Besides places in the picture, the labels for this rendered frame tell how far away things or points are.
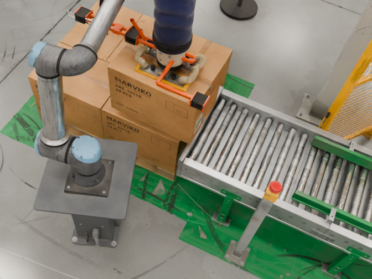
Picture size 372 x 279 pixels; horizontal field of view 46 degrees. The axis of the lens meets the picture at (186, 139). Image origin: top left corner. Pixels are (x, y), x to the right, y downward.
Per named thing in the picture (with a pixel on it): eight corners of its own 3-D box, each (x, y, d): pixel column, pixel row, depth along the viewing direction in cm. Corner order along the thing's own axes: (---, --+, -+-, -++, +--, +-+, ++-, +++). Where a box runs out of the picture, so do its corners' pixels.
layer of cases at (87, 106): (224, 82, 376) (232, 49, 343) (174, 172, 324) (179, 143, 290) (103, 32, 396) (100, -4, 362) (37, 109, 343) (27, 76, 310)
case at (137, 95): (215, 103, 304) (225, 63, 270) (189, 144, 283) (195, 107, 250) (141, 69, 315) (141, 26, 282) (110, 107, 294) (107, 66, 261)
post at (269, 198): (243, 251, 311) (282, 187, 227) (239, 259, 307) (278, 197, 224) (234, 246, 312) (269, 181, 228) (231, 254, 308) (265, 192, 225)
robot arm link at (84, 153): (95, 179, 235) (94, 161, 220) (65, 169, 235) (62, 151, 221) (106, 156, 244) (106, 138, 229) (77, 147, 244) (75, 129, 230)
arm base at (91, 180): (99, 190, 242) (99, 182, 234) (66, 182, 242) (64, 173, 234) (109, 163, 253) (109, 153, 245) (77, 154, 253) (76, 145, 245)
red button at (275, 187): (282, 187, 227) (284, 183, 224) (278, 197, 224) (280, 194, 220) (269, 181, 228) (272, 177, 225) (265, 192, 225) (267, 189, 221)
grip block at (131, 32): (144, 36, 263) (144, 29, 259) (135, 46, 258) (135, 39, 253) (132, 31, 265) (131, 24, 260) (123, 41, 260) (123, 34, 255)
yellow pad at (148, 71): (192, 81, 260) (192, 76, 256) (185, 92, 255) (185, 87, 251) (141, 60, 266) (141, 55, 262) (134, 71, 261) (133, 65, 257)
